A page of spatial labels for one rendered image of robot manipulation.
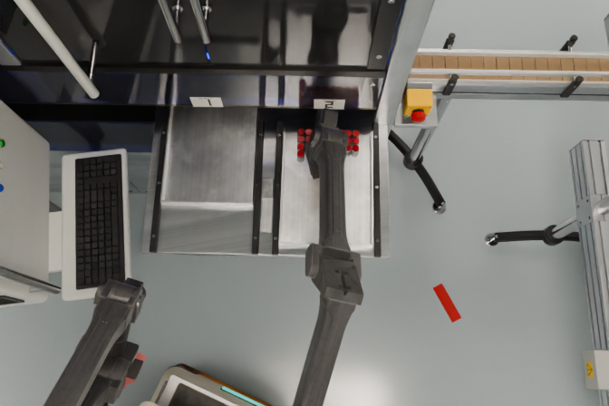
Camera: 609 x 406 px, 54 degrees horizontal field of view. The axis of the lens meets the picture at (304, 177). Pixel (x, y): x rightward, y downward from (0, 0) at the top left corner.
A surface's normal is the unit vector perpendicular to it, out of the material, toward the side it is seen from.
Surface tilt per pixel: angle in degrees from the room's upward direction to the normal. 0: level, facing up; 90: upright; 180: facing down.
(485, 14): 0
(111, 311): 41
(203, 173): 0
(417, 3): 90
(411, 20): 90
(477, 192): 0
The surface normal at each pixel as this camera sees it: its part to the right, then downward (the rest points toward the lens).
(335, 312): 0.21, 0.14
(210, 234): 0.00, -0.31
